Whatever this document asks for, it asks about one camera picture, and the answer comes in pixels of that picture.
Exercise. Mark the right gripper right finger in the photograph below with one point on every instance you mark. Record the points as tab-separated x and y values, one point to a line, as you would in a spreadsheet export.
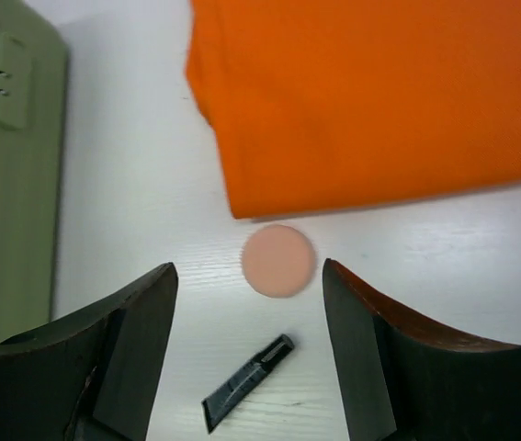
405	376

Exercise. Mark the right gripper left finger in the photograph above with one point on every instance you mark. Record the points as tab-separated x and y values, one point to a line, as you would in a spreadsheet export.
94	373

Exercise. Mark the black mascara tube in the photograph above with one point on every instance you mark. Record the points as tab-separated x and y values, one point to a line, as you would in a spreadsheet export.
244	380

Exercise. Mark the pink round powder puff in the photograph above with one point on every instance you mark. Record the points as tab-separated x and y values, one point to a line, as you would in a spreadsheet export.
278	261

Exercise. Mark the orange cloth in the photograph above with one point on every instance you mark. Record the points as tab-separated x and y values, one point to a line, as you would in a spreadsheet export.
320	105

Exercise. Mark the green suitcase with blue lining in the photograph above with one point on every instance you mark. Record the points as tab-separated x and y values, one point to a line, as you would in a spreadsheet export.
33	82

